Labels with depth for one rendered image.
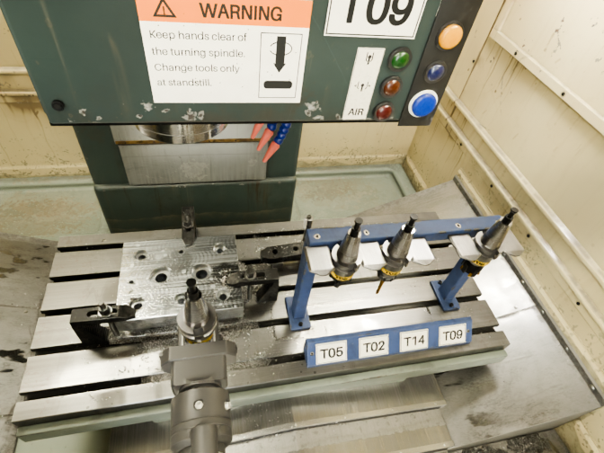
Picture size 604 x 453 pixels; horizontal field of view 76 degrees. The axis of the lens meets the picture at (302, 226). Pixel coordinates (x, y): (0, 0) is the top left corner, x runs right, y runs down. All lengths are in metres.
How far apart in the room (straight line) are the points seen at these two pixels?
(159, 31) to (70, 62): 0.09
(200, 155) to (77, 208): 0.71
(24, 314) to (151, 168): 0.59
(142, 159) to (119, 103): 0.88
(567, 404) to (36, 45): 1.34
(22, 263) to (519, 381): 1.60
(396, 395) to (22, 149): 1.64
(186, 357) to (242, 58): 0.46
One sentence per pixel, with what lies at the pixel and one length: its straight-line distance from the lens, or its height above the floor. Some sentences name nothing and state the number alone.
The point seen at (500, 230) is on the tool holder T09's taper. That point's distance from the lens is 0.90.
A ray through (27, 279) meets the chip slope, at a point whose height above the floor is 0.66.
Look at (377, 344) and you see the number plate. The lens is 1.03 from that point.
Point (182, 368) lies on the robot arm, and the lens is 0.67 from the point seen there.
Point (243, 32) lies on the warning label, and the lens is 0.41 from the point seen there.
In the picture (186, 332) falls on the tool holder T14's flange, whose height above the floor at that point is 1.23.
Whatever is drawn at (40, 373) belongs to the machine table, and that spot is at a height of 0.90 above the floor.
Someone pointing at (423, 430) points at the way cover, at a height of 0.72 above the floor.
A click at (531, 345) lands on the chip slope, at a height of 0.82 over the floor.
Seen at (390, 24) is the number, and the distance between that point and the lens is 0.45.
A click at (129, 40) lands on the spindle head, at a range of 0.42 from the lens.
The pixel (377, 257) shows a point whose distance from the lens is 0.81.
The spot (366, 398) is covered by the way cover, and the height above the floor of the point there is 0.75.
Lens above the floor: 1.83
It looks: 48 degrees down
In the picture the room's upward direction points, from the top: 10 degrees clockwise
